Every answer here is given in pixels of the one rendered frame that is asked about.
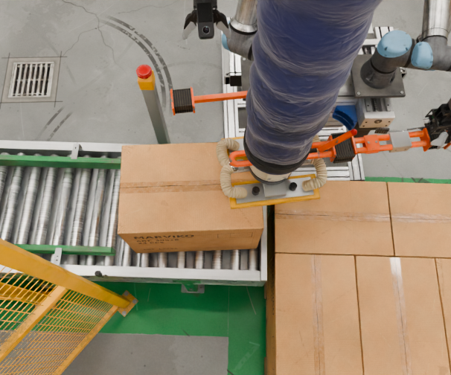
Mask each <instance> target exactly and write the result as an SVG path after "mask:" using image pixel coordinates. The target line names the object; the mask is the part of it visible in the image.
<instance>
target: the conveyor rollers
mask: <svg viewBox="0 0 451 375"><path fill-rule="evenodd" d="M7 169H8V166H0V201H1V195H2V192H3V188H4V182H5V179H6V175H7ZM41 169H42V167H31V172H30V176H29V180H28V186H27V190H26V194H25V201H24V205H23V209H22V216H21V220H20V224H19V230H18V234H17V238H16V244H27V241H28V234H29V230H30V226H31V219H32V214H33V207H34V203H35V199H36V192H37V188H38V184H39V177H40V173H41ZM74 169H75V168H69V167H65V171H64V175H63V183H62V188H61V192H60V200H59V205H58V209H57V218H56V222H55V226H54V235H53V240H52V244H51V245H62V244H63V236H64V231H65V223H66V218H67V213H68V205H69V200H70V195H71V187H72V182H73V178H74ZM24 170H25V167H21V166H14V170H13V176H12V180H11V183H10V189H9V194H8V198H7V204H6V207H5V211H4V217H3V221H2V224H1V230H0V238H1V239H3V240H5V241H8V242H10V235H11V231H12V227H13V221H14V217H15V213H16V206H17V202H18V198H19V192H20V188H21V184H22V178H23V174H24ZM57 171H58V167H49V168H48V172H47V176H46V180H45V187H44V191H43V196H42V203H41V207H40V212H39V219H38V223H37V227H36V235H35V239H34V243H33V244H40V245H45V237H46V233H47V228H48V221H49V217H50V212H51V204H52V199H53V195H54V188H55V183H56V179H57ZM91 171H92V169H91V168H82V170H81V174H80V183H79V188H78V193H77V202H76V207H75V212H74V221H73V226H72V231H71V239H70V246H80V241H81V235H82V230H83V221H84V216H85V210H86V201H87V196H88V190H89V181H90V175H91ZM107 174H108V169H98V174H97V184H96V189H95V198H94V204H93V209H92V219H91V225H90V230H89V240H88V245H87V246H98V240H99V234H100V224H101V218H102V212H103V202H104V196H105V190H106V180H107ZM120 177H121V170H118V169H115V177H114V183H113V189H112V200H111V206H110V212H109V223H108V229H107V235H106V246H111V247H113V249H114V250H115V246H116V239H117V233H118V209H119V193H120ZM132 253H133V250H132V249H131V247H130V246H129V245H128V244H127V243H126V242H125V241H124V247H123V254H122V261H121V266H132ZM168 254H169V252H159V258H158V267H157V268H167V264H168ZM96 256H97V255H86V261H85V265H86V266H95V262H96ZM186 256H187V252H186V251H177V252H176V268H181V269H185V268H186ZM114 257H115V256H104V258H103V266H113V263H114ZM204 259H205V251H195V252H194V266H193V268H194V269H204ZM77 260H78V254H68V258H67V264H66V265H77ZM222 263H223V250H213V254H212V269H222ZM139 267H150V253H141V256H140V263H139ZM230 270H240V249H232V250H231V258H230ZM249 270H252V271H258V247H257V248H256V249H249Z"/></svg>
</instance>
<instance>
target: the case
mask: <svg viewBox="0 0 451 375"><path fill-rule="evenodd" d="M217 144H218V142H211V143H188V144H142V145H122V148H121V177H120V193H119V209H118V235H119V236H120V237H121V238H122V239H123V240H124V241H125V242H126V243H127V244H128V245H129V246H130V247H131V249H132V250H133V251H134V252H135V253H153V252H173V251H212V250H232V249H256V248H257V247H258V243H259V241H260V237H261V235H262V233H263V229H264V223H263V206H256V207H250V208H238V209H230V203H229V197H228V196H226V195H225V194H224V193H223V189H222V188H221V186H220V185H221V184H220V182H221V181H220V172H221V169H222V168H223V166H221V164H220V163H219V161H218V160H217V159H218V158H217V154H216V148H217ZM254 180H257V179H255V178H254V176H253V175H252V174H251V173H250V171H248V172H241V173H232V174H231V183H235V182H247V181H254Z"/></svg>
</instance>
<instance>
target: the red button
mask: <svg viewBox="0 0 451 375"><path fill-rule="evenodd" d="M136 74H137V75H138V77H140V78H141V79H147V78H148V77H150V76H151V74H152V69H151V67H150V66H149V65H140V66H139V67H137V69H136Z"/></svg>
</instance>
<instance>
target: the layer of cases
mask: <svg viewBox="0 0 451 375"><path fill-rule="evenodd" d="M319 193H320V199H314V200H307V201H300V202H288V203H281V204H275V205H267V206H266V218H267V375H451V184H433V183H408V182H387V183H386V182H361V181H336V180H326V183H325V184H324V185H323V186H322V187H320V188H319Z"/></svg>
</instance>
